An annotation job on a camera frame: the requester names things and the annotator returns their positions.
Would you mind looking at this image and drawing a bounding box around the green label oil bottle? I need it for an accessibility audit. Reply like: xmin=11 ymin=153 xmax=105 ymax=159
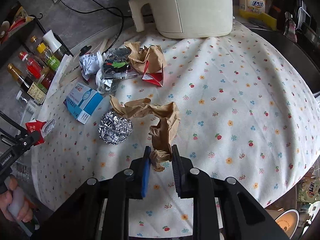
xmin=36 ymin=42 xmax=60 ymax=72

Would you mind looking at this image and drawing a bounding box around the yellow detergent jug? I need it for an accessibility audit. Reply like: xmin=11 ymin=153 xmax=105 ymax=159
xmin=239 ymin=0 xmax=277 ymax=30

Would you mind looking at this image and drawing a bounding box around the person's left hand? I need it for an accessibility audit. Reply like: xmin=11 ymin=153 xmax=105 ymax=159
xmin=1 ymin=176 xmax=33 ymax=223

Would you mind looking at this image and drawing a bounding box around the red white cigarette pack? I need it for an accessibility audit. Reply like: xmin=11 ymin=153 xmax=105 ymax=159
xmin=25 ymin=119 xmax=56 ymax=145

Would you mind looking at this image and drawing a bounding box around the floral white tablecloth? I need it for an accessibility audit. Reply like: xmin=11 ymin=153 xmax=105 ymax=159
xmin=31 ymin=19 xmax=320 ymax=238

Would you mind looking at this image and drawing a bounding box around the black snack wrapper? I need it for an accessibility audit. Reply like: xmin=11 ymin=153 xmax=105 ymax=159
xmin=103 ymin=48 xmax=139 ymax=80

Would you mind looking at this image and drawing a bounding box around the white trash bin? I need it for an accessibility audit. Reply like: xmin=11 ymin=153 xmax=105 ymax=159
xmin=266 ymin=208 xmax=299 ymax=239

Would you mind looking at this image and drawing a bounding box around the red paper carton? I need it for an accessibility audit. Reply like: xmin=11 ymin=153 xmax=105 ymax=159
xmin=142 ymin=61 xmax=164 ymax=87

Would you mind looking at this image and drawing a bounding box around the brown paper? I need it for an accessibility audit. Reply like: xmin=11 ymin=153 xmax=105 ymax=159
xmin=109 ymin=95 xmax=181 ymax=172

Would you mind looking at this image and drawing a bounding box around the white air fryer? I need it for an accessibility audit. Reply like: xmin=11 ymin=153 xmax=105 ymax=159
xmin=129 ymin=0 xmax=233 ymax=39

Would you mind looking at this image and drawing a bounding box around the crumpled brown paper bag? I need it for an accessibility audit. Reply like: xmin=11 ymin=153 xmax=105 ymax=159
xmin=124 ymin=42 xmax=167 ymax=74

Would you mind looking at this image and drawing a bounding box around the blue white medicine box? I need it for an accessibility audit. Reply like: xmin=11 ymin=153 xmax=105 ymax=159
xmin=63 ymin=82 xmax=103 ymax=125

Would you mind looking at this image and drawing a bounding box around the crumpled aluminium foil ball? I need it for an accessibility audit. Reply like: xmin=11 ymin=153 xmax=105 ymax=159
xmin=98 ymin=109 xmax=133 ymax=145

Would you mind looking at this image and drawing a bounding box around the red cap sauce bottle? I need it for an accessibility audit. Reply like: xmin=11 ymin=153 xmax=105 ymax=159
xmin=19 ymin=51 xmax=54 ymax=92

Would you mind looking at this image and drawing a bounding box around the crumpled white paper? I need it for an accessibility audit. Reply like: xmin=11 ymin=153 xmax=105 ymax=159
xmin=79 ymin=51 xmax=104 ymax=81

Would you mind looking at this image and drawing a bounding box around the white cap seasoning bottle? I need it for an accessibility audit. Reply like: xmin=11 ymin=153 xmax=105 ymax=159
xmin=43 ymin=30 xmax=66 ymax=61

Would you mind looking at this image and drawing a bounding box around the black power cable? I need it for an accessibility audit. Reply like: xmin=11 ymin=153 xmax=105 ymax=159
xmin=56 ymin=0 xmax=131 ymax=53

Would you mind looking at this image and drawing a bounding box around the dark soy sauce bottle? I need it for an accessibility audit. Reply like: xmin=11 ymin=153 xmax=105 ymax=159
xmin=7 ymin=63 xmax=46 ymax=105

